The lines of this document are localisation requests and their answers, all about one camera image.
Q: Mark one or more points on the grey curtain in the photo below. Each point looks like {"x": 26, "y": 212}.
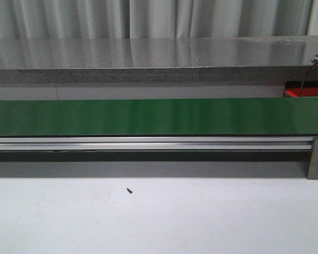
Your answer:
{"x": 152, "y": 19}

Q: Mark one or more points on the green conveyor belt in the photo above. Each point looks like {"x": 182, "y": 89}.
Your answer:
{"x": 220, "y": 116}

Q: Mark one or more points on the grey stone-look back shelf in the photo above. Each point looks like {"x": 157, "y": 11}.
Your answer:
{"x": 271, "y": 59}

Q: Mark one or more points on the aluminium conveyor side rail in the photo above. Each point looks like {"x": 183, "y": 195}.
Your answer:
{"x": 157, "y": 143}

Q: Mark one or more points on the red plastic tray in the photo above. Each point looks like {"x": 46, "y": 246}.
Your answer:
{"x": 296, "y": 89}

